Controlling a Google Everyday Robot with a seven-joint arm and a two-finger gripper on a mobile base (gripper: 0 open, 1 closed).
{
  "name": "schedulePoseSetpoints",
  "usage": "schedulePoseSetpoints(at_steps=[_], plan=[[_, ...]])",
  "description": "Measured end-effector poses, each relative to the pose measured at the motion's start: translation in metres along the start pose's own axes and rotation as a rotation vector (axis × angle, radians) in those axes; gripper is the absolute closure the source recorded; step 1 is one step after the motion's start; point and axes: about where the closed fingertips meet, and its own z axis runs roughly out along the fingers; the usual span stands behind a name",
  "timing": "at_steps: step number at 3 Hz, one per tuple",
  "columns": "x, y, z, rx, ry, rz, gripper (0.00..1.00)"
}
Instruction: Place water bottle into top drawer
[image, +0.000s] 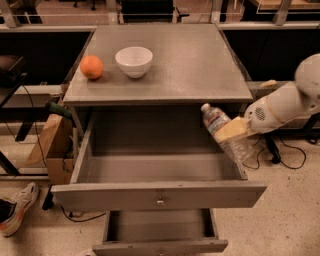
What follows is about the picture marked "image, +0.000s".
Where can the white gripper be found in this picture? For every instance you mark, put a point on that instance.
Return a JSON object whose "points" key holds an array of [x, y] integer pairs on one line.
{"points": [[259, 119]]}

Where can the clear plastic water bottle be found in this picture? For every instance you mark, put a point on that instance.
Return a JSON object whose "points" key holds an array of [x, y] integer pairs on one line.
{"points": [[214, 118]]}

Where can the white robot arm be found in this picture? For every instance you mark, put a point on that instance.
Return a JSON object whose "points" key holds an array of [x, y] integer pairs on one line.
{"points": [[307, 79]]}

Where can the grey wooden drawer cabinet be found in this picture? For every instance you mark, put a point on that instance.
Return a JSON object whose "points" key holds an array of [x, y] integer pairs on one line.
{"points": [[191, 65]]}

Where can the grey open top drawer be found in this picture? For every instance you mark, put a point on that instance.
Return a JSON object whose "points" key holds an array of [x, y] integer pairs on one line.
{"points": [[153, 158]]}

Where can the grey open drawer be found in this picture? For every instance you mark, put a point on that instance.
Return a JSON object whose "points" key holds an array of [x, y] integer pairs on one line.
{"points": [[153, 158], [160, 233]]}

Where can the grey open bottom drawer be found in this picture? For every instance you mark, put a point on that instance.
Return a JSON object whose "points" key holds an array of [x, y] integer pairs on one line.
{"points": [[160, 233]]}

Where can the black table leg stand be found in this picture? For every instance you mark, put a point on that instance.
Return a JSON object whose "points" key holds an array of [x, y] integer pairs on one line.
{"points": [[273, 149]]}

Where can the yellow foam scrap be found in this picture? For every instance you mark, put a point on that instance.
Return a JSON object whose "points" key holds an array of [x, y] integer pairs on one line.
{"points": [[268, 83]]}

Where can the white ceramic bowl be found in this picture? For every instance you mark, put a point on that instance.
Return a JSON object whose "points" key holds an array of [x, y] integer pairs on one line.
{"points": [[134, 61]]}

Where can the orange fruit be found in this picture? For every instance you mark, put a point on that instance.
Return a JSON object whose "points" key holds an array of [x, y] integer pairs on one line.
{"points": [[91, 67]]}

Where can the brown cardboard box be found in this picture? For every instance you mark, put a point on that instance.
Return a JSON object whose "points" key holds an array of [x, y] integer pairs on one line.
{"points": [[52, 149]]}

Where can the white sneaker shoe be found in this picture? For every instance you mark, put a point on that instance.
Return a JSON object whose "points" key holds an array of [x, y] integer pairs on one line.
{"points": [[12, 210]]}

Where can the green handled tool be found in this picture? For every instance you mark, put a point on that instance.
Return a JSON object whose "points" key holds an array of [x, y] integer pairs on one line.
{"points": [[58, 109]]}

